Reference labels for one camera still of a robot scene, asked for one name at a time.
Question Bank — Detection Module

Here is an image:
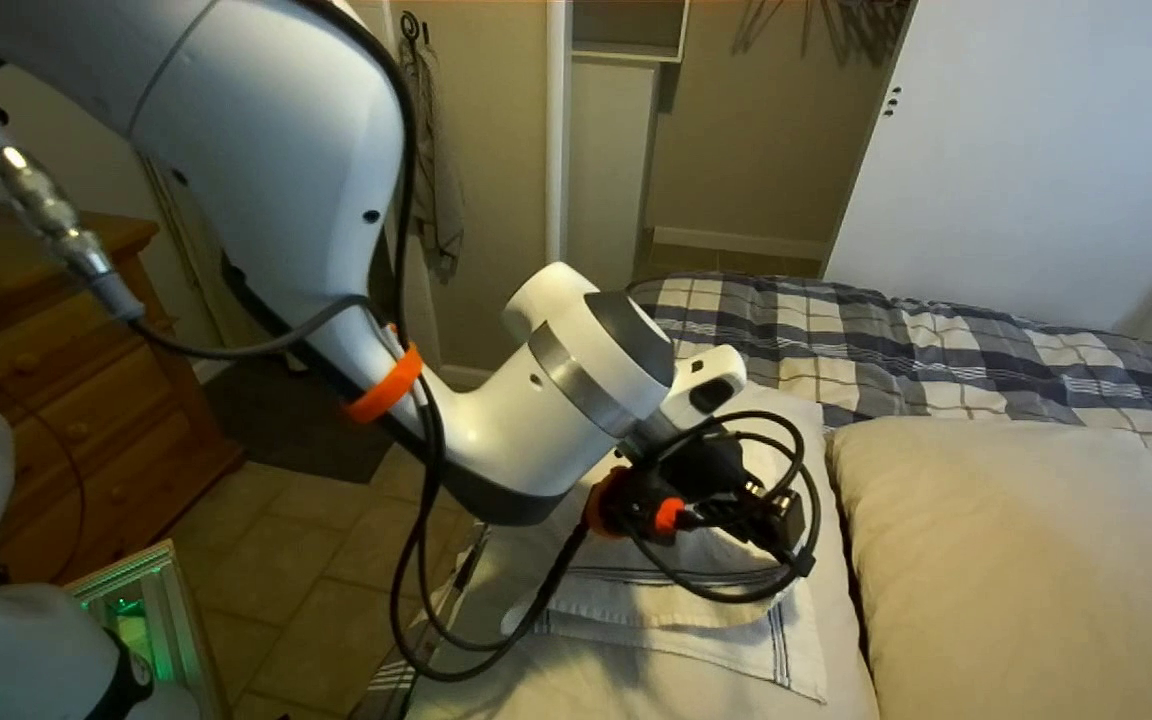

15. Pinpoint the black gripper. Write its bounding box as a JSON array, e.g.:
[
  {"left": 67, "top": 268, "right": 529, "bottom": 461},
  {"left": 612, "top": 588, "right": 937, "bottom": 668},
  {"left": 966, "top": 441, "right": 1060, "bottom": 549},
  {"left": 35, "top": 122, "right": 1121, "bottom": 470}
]
[{"left": 648, "top": 425, "right": 817, "bottom": 565}]

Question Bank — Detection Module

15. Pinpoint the white towel with striped edges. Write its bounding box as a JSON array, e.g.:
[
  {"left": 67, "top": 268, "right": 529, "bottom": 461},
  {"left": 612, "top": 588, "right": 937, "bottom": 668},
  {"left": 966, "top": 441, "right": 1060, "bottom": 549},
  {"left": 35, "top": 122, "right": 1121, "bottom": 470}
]
[{"left": 502, "top": 533, "right": 833, "bottom": 710}]

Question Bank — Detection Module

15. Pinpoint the plaid comforter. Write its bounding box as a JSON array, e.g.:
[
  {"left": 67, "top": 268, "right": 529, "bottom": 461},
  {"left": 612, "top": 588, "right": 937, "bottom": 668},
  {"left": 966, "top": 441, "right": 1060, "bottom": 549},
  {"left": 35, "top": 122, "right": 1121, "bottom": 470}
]
[{"left": 351, "top": 274, "right": 1152, "bottom": 720}]

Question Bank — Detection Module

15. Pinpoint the beige pillow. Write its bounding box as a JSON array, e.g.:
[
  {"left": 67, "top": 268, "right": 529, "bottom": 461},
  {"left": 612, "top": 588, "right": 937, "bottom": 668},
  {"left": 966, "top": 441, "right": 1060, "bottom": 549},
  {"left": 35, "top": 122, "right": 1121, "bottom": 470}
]
[
  {"left": 404, "top": 381, "right": 886, "bottom": 720},
  {"left": 823, "top": 411, "right": 1152, "bottom": 720}
]

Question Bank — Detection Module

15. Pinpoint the narrow white closet door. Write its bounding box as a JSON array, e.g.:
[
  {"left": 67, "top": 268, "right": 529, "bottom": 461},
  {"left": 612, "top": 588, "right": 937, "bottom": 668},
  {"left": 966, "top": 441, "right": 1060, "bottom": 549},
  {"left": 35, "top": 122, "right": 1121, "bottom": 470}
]
[{"left": 561, "top": 54, "right": 667, "bottom": 303}]

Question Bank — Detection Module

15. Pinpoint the large white door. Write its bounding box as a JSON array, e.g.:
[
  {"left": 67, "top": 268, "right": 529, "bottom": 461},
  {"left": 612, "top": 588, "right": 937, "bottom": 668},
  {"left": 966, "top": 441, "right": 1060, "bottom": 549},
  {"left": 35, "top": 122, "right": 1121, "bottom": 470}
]
[{"left": 820, "top": 0, "right": 1152, "bottom": 337}]

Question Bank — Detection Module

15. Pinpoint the beige open door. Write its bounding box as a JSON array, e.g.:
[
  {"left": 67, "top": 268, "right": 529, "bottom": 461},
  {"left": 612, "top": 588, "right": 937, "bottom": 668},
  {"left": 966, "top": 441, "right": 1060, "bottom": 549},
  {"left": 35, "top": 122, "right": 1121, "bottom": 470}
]
[{"left": 394, "top": 0, "right": 570, "bottom": 383}]

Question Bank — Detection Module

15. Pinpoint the grey hanging cloth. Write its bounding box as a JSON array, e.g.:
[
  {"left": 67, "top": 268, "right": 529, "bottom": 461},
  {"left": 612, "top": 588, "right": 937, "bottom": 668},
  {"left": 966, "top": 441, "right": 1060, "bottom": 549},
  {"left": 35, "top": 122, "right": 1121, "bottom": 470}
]
[{"left": 401, "top": 14, "right": 469, "bottom": 287}]

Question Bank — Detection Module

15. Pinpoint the dark floor mat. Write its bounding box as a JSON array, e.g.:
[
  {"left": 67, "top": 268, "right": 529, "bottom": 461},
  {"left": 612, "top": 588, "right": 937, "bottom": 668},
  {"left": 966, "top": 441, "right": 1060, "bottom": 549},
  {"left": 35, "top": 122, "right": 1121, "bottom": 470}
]
[{"left": 202, "top": 355, "right": 401, "bottom": 488}]

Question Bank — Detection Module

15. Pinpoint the wooden dresser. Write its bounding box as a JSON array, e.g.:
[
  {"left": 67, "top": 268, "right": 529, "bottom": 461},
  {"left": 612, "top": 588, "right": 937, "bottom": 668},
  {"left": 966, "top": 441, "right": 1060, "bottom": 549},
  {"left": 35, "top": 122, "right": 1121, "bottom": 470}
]
[{"left": 0, "top": 213, "right": 248, "bottom": 584}]

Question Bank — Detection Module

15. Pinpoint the black orange wrist camera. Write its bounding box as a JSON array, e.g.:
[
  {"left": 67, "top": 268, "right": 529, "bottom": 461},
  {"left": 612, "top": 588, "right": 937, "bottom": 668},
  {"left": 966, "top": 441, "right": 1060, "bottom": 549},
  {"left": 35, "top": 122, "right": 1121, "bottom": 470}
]
[{"left": 584, "top": 474, "right": 690, "bottom": 544}]

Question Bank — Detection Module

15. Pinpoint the orange cable strap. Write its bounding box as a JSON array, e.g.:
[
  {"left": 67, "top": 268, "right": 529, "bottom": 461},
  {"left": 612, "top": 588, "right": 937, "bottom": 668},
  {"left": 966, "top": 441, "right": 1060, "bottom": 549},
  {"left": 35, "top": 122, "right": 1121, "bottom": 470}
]
[{"left": 339, "top": 342, "right": 433, "bottom": 433}]

